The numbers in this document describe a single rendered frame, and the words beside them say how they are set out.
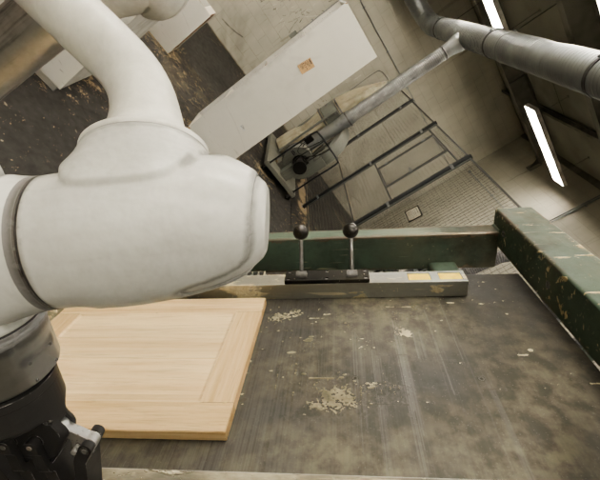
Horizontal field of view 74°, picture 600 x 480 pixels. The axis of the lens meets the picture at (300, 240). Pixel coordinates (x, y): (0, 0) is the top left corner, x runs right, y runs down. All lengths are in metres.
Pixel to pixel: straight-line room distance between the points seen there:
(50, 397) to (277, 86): 4.18
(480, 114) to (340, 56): 5.95
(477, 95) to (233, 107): 6.38
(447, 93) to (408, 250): 8.45
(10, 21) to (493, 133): 9.80
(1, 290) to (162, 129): 0.15
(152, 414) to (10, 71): 0.64
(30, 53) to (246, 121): 3.79
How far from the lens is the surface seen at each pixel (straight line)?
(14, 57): 0.89
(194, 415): 0.71
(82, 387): 0.86
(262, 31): 8.82
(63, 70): 3.31
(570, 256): 1.02
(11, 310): 0.35
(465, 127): 9.91
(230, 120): 4.59
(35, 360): 0.40
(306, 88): 4.46
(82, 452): 0.45
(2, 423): 0.43
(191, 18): 5.69
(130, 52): 0.40
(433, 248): 1.19
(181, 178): 0.28
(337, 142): 6.27
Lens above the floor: 1.72
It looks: 18 degrees down
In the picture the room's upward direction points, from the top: 59 degrees clockwise
